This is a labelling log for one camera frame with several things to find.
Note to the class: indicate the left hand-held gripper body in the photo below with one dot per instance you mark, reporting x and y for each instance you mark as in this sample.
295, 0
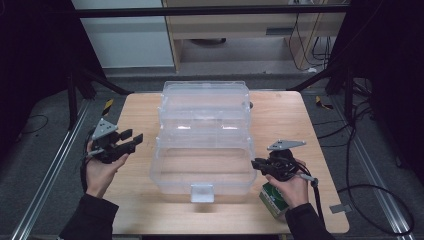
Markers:
106, 146

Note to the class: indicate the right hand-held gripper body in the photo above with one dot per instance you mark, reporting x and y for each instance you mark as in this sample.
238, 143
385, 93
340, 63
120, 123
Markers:
281, 163

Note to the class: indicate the green cardboard box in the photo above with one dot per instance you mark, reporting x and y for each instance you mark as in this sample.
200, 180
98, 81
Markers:
271, 200

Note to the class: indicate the clear plastic storage box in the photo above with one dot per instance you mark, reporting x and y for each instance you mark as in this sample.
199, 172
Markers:
203, 160

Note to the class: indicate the person's right hand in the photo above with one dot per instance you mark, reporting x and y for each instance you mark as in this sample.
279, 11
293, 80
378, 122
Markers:
293, 191

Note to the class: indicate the person's left hand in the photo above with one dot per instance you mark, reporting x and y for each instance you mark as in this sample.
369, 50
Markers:
100, 176

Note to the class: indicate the yellow black floor tape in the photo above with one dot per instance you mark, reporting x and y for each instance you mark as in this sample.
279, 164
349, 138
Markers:
322, 103
107, 106

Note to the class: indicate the dark round table grommet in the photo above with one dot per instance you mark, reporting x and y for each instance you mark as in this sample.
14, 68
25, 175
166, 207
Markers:
250, 105

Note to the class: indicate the black metal stand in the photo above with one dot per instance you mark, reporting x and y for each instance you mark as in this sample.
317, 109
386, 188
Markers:
348, 93
71, 100

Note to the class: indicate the grey tape strip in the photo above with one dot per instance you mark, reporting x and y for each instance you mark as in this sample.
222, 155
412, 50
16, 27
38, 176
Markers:
340, 209

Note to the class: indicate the white cabinet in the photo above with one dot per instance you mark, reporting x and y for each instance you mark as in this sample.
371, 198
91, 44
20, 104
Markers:
126, 43

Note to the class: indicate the dark curtain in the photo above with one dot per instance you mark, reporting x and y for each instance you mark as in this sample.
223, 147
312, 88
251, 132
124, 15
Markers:
393, 83
33, 66

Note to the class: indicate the light wooden desk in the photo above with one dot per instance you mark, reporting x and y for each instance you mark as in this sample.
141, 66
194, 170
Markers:
233, 25

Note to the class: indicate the aluminium floor rail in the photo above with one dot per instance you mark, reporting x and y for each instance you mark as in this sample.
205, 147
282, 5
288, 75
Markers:
373, 173
50, 170

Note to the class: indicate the black horizontal frame bar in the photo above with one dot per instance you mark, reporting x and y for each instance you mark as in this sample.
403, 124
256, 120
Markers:
200, 11

